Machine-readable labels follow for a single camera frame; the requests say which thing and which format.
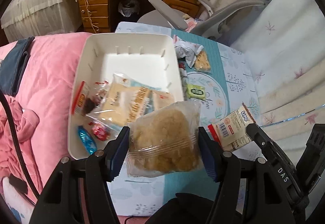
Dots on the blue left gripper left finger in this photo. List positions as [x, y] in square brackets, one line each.
[116, 152]

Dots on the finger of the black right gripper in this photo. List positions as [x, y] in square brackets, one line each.
[282, 167]

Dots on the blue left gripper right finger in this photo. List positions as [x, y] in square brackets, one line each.
[211, 153]

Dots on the clear pouch red candy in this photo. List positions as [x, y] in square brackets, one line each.
[102, 132]

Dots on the Lipo white red biscuit pack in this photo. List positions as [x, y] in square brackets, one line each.
[230, 132]

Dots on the pale pastry clear wrapper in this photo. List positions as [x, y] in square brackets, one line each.
[165, 141]

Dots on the yellow wafer pack blue wrapper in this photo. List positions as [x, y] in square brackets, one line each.
[126, 100]

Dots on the brown nut snack clear bag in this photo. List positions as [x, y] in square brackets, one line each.
[89, 97]

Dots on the beige soda cracker pack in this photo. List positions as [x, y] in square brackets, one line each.
[161, 99]

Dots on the blue foil candy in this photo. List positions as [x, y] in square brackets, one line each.
[87, 140]

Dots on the green wrapped small snack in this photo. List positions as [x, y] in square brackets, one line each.
[195, 91]

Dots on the pink blanket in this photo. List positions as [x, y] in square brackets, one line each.
[41, 107]

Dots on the puffed rice cake clear pack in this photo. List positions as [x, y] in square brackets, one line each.
[202, 62]

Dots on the white plastic organizer tray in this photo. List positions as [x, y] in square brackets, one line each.
[145, 59]

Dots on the white silver foil snack bag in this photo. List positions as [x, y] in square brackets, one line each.
[186, 50]

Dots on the grey office chair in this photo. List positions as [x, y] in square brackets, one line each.
[211, 24]

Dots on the navy blue garment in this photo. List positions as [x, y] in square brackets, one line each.
[13, 66]

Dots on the white lace covered furniture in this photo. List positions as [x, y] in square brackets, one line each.
[25, 18]

